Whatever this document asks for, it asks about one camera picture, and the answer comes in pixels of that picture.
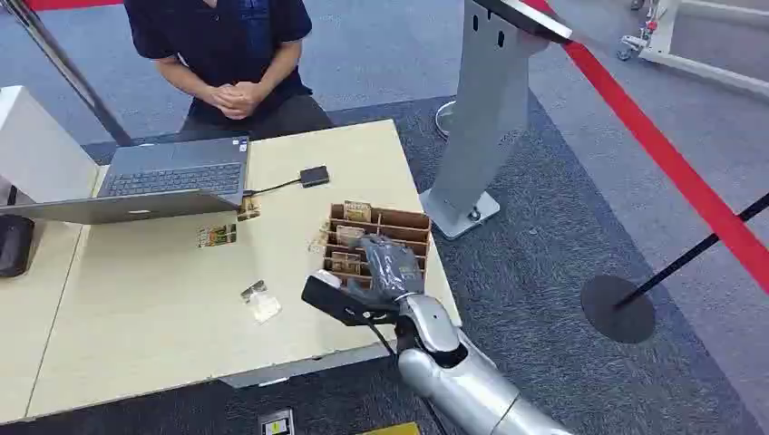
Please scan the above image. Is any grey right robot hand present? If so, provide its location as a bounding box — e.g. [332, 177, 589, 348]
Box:
[346, 234, 426, 305]

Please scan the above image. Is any person's left hand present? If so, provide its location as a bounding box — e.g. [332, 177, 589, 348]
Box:
[227, 81, 269, 120]

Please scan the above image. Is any person's right hand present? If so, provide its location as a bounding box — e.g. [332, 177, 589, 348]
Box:
[204, 83, 243, 121]

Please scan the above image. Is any wooden card box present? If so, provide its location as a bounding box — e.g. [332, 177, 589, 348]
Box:
[321, 202, 433, 291]

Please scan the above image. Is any person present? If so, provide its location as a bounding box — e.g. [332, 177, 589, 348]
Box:
[122, 0, 336, 143]

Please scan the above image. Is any pale brown card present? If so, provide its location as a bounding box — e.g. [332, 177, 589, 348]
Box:
[307, 223, 331, 255]

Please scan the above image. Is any grey laptop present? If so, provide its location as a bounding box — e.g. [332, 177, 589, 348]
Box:
[0, 136, 251, 227]

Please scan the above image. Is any black adapter box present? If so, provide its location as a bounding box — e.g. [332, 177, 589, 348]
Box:
[298, 165, 332, 189]

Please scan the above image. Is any brown printed card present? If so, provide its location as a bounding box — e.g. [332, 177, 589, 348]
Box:
[236, 197, 262, 223]

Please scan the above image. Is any clear card sleeve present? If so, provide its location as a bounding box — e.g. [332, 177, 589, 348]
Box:
[248, 293, 283, 326]
[239, 279, 269, 302]

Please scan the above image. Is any green printed card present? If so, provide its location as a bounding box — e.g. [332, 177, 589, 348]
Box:
[195, 223, 238, 249]

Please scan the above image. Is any black slanted pole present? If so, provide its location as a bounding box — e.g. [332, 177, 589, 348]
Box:
[0, 0, 134, 148]

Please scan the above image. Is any round grey stand base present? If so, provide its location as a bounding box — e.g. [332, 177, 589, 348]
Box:
[433, 100, 458, 141]

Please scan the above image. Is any yellow floor marker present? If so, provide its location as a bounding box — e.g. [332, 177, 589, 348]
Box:
[359, 420, 423, 435]

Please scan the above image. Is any grey kiosk stand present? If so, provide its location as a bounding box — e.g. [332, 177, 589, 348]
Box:
[418, 0, 574, 242]

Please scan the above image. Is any white box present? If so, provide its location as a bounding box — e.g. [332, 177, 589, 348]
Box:
[0, 84, 101, 206]

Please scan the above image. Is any floor socket plate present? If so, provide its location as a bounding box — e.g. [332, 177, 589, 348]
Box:
[258, 407, 297, 435]

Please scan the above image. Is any black stanchion with round base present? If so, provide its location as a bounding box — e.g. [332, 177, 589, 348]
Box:
[579, 191, 769, 345]

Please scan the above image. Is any black rounded object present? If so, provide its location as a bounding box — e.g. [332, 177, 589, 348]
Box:
[0, 214, 36, 279]

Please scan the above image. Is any red barrier belt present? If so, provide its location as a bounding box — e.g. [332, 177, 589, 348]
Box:
[521, 0, 769, 296]

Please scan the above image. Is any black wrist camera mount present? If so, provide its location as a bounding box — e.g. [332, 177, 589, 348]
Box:
[300, 275, 402, 329]

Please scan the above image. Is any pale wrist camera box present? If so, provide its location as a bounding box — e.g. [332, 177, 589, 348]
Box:
[311, 269, 344, 291]

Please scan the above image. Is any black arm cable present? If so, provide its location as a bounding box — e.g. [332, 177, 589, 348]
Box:
[365, 321, 451, 435]

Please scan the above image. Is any black adapter cable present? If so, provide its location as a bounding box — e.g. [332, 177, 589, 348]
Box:
[242, 177, 304, 198]

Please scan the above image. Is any white wheeled frame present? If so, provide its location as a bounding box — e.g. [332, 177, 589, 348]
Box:
[616, 0, 769, 101]

